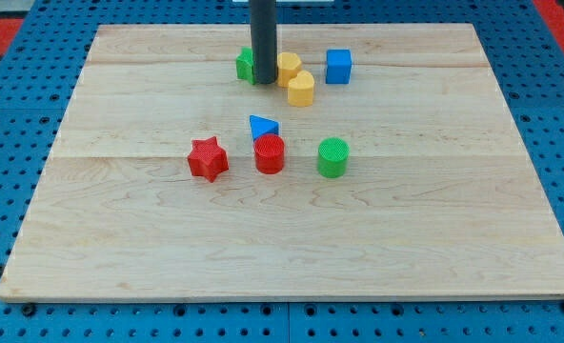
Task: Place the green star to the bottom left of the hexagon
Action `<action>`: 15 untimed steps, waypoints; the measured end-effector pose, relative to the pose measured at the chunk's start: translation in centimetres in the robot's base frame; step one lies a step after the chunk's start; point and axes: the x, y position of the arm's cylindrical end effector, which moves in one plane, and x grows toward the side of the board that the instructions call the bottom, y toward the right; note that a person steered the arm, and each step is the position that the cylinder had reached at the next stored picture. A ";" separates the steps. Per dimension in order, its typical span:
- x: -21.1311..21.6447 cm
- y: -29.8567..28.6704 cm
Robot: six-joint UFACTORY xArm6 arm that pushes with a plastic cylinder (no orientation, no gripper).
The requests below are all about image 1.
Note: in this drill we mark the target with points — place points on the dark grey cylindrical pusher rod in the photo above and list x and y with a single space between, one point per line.
264 40

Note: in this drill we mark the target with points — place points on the green star block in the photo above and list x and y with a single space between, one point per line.
244 65

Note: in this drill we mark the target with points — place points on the yellow hexagon block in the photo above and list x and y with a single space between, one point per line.
289 65

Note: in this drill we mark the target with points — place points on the red star block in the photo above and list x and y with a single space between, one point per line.
207 158

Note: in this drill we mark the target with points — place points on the yellow heart block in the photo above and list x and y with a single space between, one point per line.
301 90

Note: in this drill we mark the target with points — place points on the blue cube block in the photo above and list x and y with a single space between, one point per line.
338 66

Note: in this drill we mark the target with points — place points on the blue triangle block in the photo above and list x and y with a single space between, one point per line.
261 125

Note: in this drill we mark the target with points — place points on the red cylinder block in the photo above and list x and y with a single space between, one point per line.
269 153

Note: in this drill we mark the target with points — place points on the green cylinder block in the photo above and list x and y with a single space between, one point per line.
333 154

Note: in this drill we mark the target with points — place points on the light wooden board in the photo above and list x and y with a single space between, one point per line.
440 200

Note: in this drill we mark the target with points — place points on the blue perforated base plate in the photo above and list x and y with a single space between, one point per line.
38 74

